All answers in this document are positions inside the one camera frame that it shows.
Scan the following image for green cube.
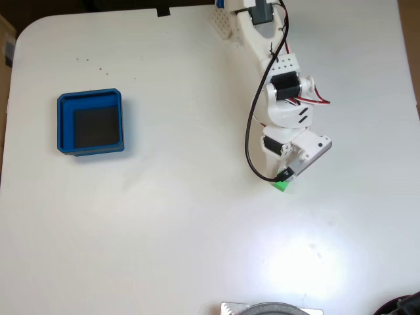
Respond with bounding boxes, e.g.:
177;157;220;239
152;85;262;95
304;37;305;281
271;169;292;193

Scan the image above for blue square box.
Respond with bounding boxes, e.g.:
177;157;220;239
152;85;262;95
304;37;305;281
56;87;126;158

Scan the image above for dark round base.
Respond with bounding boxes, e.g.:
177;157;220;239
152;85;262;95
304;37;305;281
373;293;420;315
244;301;311;315

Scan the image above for silver metal plate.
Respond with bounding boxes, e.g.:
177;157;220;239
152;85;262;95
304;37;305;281
219;301;324;315

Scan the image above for black usb cable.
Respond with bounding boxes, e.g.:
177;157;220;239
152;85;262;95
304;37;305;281
244;0;295;183

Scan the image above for silver camera box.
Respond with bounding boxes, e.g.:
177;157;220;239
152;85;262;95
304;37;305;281
277;133;333;184

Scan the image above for red white servo wires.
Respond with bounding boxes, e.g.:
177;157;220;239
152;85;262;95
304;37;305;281
251;5;331;129

